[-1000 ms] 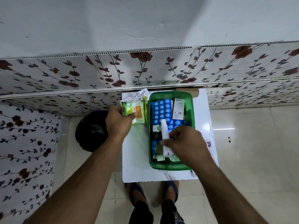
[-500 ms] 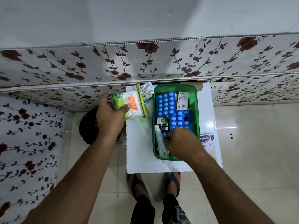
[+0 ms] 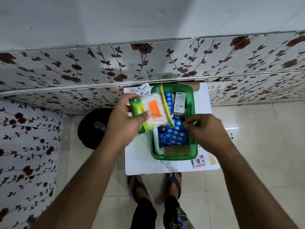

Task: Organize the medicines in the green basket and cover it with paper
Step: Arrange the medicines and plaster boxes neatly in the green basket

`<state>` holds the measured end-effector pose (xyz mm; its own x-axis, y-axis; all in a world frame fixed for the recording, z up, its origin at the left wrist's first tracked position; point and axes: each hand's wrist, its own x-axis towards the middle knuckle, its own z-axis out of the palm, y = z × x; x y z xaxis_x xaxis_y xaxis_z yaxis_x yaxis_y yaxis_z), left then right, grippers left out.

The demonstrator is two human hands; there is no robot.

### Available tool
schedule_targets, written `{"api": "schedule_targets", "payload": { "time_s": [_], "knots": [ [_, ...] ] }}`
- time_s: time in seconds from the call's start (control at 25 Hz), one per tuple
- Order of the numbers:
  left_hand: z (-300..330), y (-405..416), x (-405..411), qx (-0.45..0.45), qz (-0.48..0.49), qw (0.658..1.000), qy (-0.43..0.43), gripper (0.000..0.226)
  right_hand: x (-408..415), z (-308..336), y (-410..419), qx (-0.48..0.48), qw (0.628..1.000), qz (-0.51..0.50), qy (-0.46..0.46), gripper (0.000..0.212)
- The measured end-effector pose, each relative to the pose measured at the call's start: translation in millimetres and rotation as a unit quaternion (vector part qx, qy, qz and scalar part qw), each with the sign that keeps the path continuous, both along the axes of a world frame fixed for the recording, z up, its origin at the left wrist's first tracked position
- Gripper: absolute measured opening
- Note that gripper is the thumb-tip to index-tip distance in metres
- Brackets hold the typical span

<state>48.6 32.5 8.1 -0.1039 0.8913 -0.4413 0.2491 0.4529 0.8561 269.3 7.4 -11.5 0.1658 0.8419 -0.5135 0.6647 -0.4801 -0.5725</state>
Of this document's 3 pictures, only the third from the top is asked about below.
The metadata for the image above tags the person's left hand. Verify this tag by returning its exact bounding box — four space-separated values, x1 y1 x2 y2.
101 93 152 151

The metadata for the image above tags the person's right hand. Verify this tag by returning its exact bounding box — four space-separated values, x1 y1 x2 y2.
182 114 235 155

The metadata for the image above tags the green packet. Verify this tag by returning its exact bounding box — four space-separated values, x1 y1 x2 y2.
130 98 143 118

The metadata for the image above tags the person's right forearm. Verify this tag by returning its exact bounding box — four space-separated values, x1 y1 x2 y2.
210 143 300 229

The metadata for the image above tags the person's left forearm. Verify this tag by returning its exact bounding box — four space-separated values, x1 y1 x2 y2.
30 138 127 229

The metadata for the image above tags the wide blue blister pack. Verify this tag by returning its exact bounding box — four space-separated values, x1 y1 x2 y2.
158 118 190 147

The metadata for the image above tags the brown bandage roll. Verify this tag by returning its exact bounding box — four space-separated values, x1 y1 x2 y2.
164 145 191 157

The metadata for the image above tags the green plastic basket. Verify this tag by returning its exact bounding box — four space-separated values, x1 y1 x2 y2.
150 84 199 161

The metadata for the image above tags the white medicine box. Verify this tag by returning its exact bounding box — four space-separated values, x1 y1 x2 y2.
173 92 187 117

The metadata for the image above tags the white ointment tube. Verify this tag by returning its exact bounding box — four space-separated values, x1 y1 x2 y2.
152 127 165 155

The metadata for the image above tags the silver blister pack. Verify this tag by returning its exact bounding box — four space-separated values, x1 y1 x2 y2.
132 83 151 96

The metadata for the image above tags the narrow blue blister pack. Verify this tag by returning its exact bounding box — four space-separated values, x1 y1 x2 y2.
164 92 174 117

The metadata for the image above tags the white cartoon print card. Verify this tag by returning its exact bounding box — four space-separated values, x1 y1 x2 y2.
192 153 207 169

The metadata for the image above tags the brown cardboard piece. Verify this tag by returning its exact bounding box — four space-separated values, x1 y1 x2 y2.
177 81 201 92

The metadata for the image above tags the black round helmet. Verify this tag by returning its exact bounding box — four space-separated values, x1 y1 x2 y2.
77 108 113 150

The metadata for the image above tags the person's right sandal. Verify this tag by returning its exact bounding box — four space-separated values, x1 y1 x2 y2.
165 172 183 201

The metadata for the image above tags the person's sandal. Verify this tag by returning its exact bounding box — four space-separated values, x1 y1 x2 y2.
165 172 183 201
127 175 150 203

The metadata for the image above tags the person's left sandal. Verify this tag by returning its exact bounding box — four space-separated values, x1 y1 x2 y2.
127 175 150 203

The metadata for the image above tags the person's right leg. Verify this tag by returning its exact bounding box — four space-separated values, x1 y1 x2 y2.
164 195 196 229

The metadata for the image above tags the person's leg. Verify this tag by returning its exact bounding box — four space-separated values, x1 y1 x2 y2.
164 195 196 229
130 197 157 229

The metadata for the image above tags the person's left leg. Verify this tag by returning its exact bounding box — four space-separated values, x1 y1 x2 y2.
130 197 157 229

